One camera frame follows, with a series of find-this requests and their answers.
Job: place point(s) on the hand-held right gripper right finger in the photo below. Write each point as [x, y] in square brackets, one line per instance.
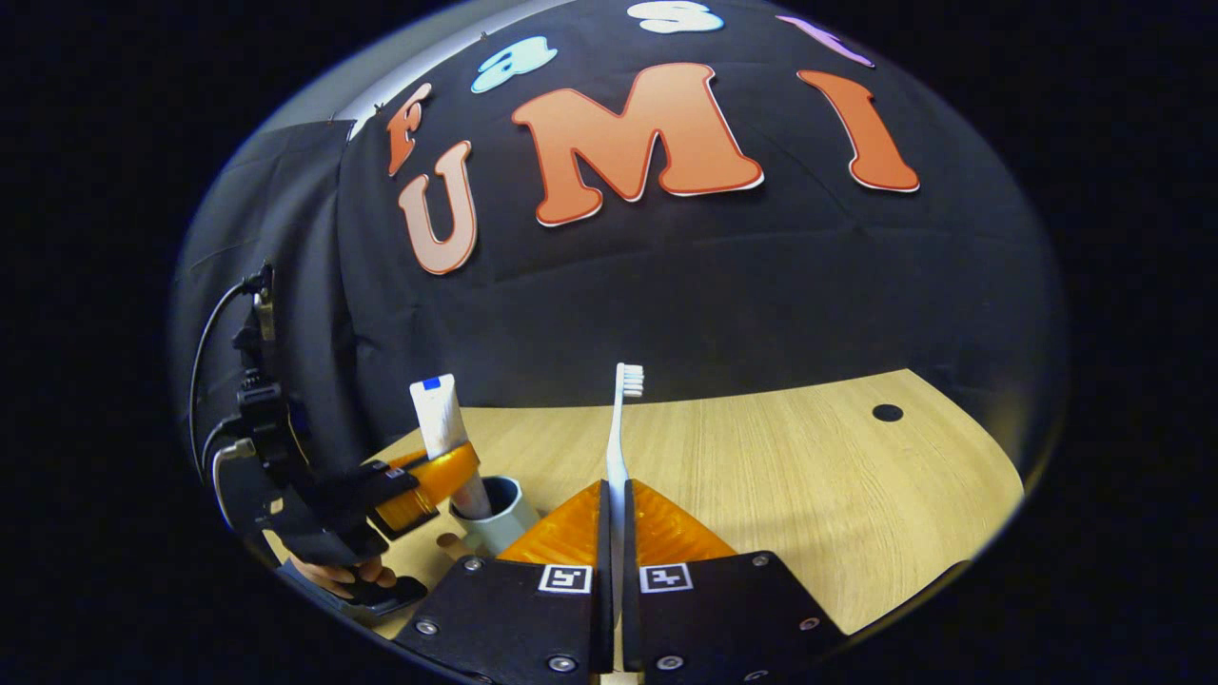
[723, 618]

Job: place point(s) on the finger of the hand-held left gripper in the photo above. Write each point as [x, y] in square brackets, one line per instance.
[447, 476]
[411, 459]

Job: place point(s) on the white toothpaste tube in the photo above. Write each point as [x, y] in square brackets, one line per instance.
[438, 419]

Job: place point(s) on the white toothbrush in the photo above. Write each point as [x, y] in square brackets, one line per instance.
[618, 447]

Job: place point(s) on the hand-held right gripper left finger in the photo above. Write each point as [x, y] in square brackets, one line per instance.
[514, 618]

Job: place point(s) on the wooden desktop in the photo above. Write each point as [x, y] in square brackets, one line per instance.
[809, 495]

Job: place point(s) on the black backdrop cloth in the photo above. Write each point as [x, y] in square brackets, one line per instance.
[714, 304]

